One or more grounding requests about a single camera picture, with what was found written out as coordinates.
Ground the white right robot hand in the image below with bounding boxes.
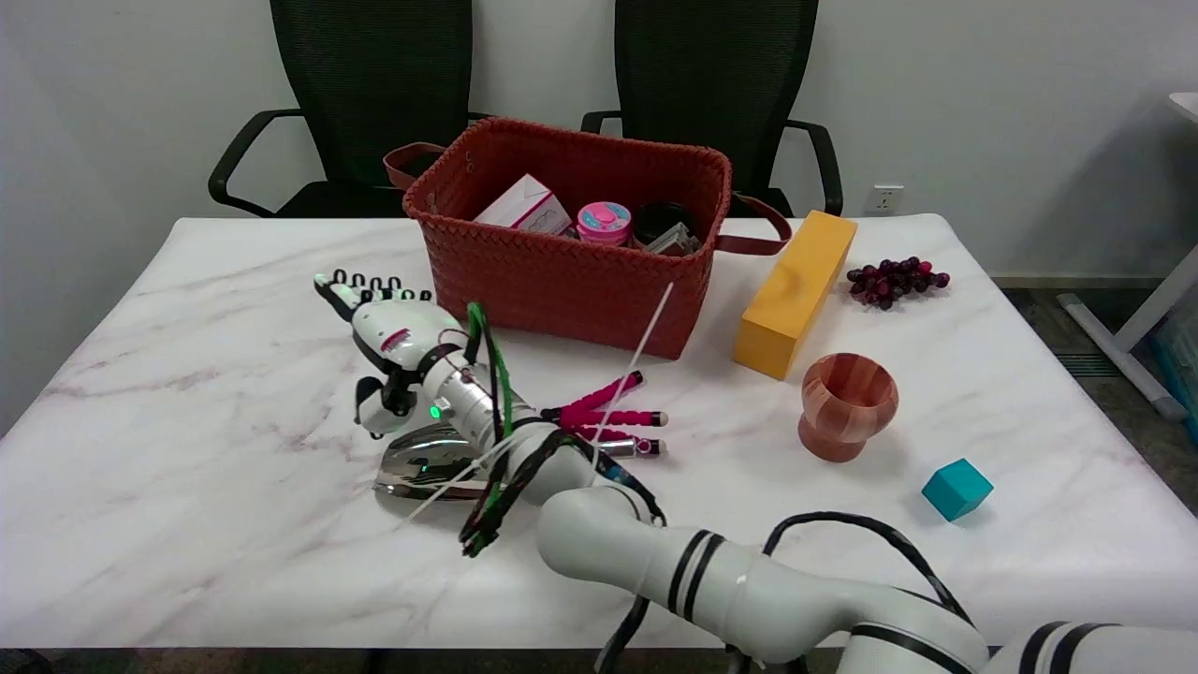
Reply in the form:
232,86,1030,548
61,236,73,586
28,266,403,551
315,270,466,438

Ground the wooden mortar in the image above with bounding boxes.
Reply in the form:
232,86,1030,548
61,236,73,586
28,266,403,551
797,353,899,463

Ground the shiny metal scoop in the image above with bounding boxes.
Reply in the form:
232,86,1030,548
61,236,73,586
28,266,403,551
373,423,661,504

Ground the red woven basket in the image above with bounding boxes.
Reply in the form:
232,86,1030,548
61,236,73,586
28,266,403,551
382,117,795,361

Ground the white and pink box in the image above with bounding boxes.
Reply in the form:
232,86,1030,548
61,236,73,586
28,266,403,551
474,174,573,236

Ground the pink flexible mini tripod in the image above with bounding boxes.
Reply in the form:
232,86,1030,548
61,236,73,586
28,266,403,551
541,371,669,457

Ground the pink round container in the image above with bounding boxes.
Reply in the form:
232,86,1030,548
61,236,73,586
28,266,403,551
576,201,633,247

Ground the black mesh office chair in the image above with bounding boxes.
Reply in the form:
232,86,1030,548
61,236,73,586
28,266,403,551
208,0,474,218
580,0,843,218

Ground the black round jar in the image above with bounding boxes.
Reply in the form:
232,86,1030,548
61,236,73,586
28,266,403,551
633,202,695,249

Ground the grey clear packet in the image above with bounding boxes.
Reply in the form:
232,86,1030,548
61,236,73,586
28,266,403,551
644,225,703,257

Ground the yellow rectangular block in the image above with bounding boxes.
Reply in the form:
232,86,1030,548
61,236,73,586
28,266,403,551
732,210,858,381

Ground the dark red grape bunch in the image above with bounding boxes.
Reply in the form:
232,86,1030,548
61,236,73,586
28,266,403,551
846,257,951,311

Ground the teal cube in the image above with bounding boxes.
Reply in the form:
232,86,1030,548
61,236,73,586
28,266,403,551
922,458,994,522

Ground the blue storage bin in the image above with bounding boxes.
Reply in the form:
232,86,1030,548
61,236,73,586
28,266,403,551
1151,304,1198,446

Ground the green robot cable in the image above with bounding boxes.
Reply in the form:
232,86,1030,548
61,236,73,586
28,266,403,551
463,301,518,558

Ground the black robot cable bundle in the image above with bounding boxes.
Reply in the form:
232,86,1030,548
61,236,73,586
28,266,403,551
459,412,667,555

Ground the black cable loop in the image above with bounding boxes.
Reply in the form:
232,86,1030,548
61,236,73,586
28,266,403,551
763,511,976,626

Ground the white desk frame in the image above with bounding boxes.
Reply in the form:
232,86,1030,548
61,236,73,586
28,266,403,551
1058,92,1198,422

